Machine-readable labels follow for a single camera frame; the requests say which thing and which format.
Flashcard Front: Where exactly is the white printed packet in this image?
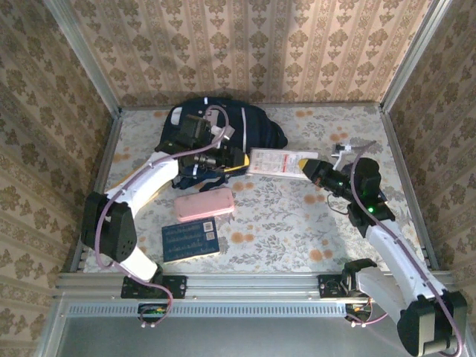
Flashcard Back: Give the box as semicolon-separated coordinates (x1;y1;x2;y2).
246;147;321;180

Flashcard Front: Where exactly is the navy blue backpack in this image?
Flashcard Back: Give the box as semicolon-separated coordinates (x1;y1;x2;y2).
154;95;289;193

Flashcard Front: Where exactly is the pink pencil case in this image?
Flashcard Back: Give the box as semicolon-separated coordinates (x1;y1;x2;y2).
173;187;235;223

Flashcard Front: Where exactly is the blue book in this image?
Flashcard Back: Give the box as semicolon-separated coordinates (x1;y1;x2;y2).
161;217;221;265

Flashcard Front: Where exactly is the grey metal sheet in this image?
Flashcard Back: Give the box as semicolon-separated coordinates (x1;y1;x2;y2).
35;297;476;357

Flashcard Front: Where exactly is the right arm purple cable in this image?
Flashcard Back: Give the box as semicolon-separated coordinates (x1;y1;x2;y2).
350;140;466;357

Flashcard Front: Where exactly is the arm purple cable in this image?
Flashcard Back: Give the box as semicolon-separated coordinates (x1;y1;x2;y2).
350;140;466;357
94;105;231;328

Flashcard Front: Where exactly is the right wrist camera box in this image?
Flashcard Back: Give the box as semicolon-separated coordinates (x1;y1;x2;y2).
332;142;358;171

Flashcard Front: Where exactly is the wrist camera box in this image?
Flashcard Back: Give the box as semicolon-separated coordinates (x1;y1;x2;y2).
332;142;358;171
206;109;236;143

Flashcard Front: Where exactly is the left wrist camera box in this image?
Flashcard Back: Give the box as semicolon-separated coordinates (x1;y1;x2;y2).
206;109;236;143

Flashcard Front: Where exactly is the aluminium table side rail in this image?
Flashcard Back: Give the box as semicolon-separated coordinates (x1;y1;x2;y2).
68;109;123;273
379;106;440;271

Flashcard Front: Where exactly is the aluminium table end rail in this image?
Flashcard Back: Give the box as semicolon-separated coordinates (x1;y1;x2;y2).
119;102;384;112

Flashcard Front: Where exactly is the aluminium mounting rail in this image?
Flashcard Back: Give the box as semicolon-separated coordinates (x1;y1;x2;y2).
55;271;457;298

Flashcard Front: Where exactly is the aluminium corner post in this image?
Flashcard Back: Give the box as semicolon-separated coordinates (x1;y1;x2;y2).
42;0;123;117
379;0;455;112

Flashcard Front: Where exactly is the slotted grey cable duct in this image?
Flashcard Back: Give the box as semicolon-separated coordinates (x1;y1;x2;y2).
68;303;349;318

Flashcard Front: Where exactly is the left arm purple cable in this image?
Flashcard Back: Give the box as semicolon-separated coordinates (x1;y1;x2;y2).
94;105;231;328

